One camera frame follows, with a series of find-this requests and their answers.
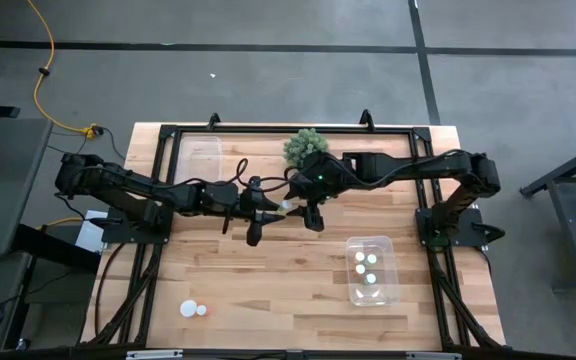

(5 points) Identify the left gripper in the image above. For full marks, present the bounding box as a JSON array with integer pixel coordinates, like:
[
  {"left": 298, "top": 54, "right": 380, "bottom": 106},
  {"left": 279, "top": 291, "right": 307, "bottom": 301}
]
[{"left": 241, "top": 175, "right": 287, "bottom": 247}]

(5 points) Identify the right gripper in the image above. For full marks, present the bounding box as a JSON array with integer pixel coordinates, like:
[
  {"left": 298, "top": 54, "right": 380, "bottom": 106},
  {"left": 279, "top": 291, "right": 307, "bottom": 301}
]
[{"left": 283, "top": 171, "right": 327, "bottom": 233}]

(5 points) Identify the clear plastic bin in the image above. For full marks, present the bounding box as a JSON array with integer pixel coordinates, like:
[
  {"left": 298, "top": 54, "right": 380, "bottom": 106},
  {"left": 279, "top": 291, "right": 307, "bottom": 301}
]
[
  {"left": 346, "top": 235, "right": 402, "bottom": 307},
  {"left": 175, "top": 135, "right": 224, "bottom": 187}
]

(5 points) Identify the green potted artificial plant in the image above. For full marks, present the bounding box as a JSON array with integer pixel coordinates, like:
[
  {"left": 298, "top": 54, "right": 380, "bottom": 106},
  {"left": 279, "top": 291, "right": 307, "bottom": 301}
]
[{"left": 282, "top": 127, "right": 330, "bottom": 169}]

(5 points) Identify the white paper sheet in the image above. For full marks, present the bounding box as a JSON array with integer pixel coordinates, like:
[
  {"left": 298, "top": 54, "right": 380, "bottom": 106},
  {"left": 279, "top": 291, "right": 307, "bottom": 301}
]
[{"left": 75, "top": 209, "right": 110, "bottom": 254}]

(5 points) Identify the black metal stand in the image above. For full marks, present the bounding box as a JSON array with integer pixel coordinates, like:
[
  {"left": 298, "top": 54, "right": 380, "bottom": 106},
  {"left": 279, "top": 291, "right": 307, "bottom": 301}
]
[{"left": 520, "top": 137, "right": 576, "bottom": 294}]

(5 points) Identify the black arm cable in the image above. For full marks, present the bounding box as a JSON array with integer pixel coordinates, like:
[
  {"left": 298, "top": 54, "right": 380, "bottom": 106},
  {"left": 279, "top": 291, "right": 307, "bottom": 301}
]
[{"left": 217, "top": 157, "right": 292, "bottom": 236}]

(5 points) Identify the black aluminium table frame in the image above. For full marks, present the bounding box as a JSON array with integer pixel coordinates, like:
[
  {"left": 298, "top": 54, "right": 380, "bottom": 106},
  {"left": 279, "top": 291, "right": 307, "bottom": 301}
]
[{"left": 81, "top": 123, "right": 507, "bottom": 360}]

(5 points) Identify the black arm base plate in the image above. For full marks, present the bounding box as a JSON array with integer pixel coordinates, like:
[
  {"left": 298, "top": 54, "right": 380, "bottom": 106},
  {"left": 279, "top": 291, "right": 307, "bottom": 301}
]
[
  {"left": 415, "top": 207, "right": 490, "bottom": 248},
  {"left": 100, "top": 219, "right": 173, "bottom": 245}
]

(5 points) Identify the silver metal bracket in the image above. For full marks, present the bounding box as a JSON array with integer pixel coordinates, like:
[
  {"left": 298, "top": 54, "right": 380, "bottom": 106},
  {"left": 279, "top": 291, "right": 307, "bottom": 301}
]
[
  {"left": 405, "top": 351, "right": 463, "bottom": 360},
  {"left": 125, "top": 349, "right": 184, "bottom": 360}
]

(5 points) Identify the black floor cable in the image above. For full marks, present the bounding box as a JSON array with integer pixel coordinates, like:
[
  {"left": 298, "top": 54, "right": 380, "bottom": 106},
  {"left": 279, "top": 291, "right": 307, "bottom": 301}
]
[{"left": 46, "top": 125, "right": 129, "bottom": 162}]

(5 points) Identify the yellow extension cable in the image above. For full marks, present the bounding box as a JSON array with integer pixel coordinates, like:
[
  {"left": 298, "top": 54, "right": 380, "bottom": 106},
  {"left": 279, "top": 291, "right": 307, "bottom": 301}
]
[{"left": 26, "top": 0, "right": 100, "bottom": 140}]

